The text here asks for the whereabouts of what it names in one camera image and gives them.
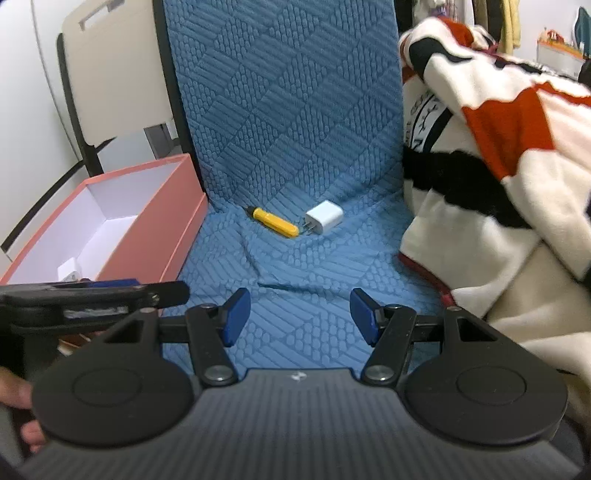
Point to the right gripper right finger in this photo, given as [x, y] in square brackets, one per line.
[388, 330]

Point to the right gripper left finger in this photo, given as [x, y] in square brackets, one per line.
[212, 329]

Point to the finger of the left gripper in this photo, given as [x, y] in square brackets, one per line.
[83, 305]

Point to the large white charger block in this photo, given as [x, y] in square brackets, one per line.
[69, 271]

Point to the small white plug adapter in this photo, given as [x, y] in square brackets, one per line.
[322, 218]

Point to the pink cardboard box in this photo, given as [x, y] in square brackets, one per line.
[136, 223]

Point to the red white black blanket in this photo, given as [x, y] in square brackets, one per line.
[496, 168]

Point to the blue textured chair cover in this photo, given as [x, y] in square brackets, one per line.
[288, 104]

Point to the white folding chair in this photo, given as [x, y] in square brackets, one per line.
[114, 84]

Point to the yellow handled screwdriver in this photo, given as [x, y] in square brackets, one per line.
[273, 222]

